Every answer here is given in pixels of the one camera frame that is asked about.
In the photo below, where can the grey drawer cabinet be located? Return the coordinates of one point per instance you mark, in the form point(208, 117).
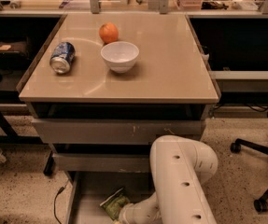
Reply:
point(121, 99)

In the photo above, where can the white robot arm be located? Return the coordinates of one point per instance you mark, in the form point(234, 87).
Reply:
point(179, 166)

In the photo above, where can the open bottom grey drawer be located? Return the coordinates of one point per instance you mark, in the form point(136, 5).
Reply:
point(92, 188)

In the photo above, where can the top grey drawer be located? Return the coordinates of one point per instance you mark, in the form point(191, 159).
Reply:
point(114, 131)

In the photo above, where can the dark box with label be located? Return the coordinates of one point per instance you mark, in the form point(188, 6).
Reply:
point(17, 49)

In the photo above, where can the blue soda can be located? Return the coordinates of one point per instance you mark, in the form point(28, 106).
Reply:
point(62, 57)

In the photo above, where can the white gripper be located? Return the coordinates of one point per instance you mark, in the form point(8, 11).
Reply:
point(126, 216)

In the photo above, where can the black table leg frame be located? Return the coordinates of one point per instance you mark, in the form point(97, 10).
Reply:
point(11, 136)

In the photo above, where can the green jalapeno chip bag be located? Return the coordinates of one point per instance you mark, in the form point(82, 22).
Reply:
point(114, 203)

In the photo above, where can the white ceramic bowl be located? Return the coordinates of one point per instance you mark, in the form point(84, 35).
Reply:
point(120, 56)

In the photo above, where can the middle grey drawer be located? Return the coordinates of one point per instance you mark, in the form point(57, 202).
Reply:
point(102, 163)

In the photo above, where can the orange fruit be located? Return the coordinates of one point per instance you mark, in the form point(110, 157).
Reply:
point(109, 32)

